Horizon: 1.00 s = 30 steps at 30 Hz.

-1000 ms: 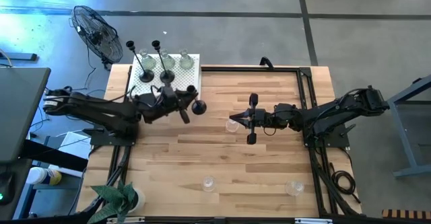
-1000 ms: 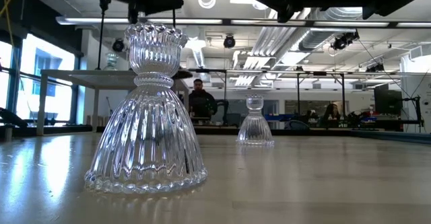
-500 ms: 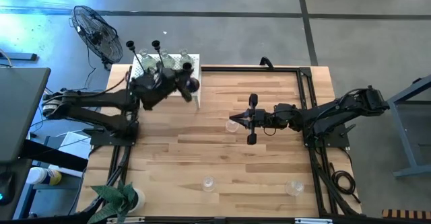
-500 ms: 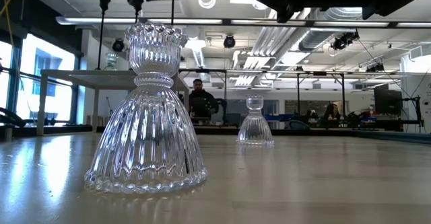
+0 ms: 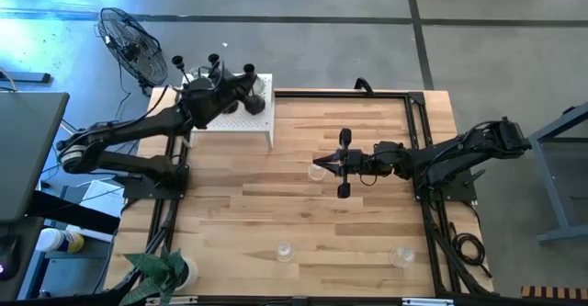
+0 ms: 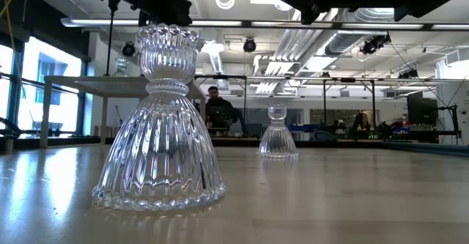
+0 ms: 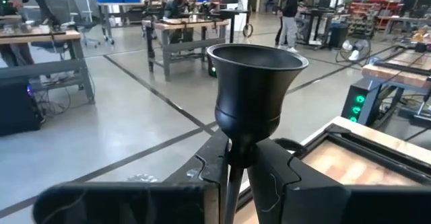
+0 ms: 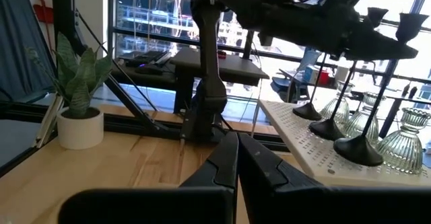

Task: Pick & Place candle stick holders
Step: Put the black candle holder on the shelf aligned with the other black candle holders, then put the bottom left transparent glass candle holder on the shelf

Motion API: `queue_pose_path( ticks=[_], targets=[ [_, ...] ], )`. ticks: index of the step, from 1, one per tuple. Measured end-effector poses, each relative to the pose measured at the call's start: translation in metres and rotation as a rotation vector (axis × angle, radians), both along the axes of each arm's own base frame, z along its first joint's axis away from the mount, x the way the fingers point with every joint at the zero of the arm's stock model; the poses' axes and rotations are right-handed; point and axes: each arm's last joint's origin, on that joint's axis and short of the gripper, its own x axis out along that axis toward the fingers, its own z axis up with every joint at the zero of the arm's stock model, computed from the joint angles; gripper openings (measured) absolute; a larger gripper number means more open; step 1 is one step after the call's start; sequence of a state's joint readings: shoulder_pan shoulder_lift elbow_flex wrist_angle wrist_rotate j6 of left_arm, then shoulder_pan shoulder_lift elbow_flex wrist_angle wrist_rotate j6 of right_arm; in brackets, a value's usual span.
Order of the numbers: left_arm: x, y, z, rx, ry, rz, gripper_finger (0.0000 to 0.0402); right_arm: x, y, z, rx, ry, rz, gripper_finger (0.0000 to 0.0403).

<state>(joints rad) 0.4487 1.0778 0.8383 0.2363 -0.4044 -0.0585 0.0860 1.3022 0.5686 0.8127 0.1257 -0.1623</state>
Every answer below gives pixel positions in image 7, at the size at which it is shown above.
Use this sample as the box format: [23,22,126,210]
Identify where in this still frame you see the grey floor fan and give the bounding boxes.
[335,36,372,66]

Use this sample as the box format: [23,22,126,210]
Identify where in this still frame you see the black tower green lights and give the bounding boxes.
[340,77,384,127]

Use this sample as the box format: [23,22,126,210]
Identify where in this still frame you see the black metal candlestick holder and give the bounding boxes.
[206,43,310,224]

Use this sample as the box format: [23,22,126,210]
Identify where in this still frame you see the small black green-lit device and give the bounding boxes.
[205,54,219,79]

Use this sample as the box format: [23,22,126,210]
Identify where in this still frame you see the black computer tower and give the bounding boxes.
[0,77,44,137]

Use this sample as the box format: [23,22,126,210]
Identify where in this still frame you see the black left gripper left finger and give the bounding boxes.
[32,129,233,224]

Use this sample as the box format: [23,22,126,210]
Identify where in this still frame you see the grey metal cart table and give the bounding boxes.
[96,1,149,46]

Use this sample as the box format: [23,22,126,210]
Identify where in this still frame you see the wooden workbench grey legs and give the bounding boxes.
[361,44,431,124]
[0,24,96,104]
[141,17,230,83]

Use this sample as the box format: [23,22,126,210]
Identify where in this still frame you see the wooden tray with black frame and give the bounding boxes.
[292,122,431,186]

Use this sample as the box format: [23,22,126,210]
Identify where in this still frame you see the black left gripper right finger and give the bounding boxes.
[248,137,431,224]

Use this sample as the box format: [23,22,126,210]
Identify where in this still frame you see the black trash bin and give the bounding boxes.
[328,22,350,49]

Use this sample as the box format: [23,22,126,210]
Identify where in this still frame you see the clear ribbed glass candle holder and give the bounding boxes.
[125,172,160,184]

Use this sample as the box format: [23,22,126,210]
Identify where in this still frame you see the grey office chair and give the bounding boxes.
[45,0,101,48]

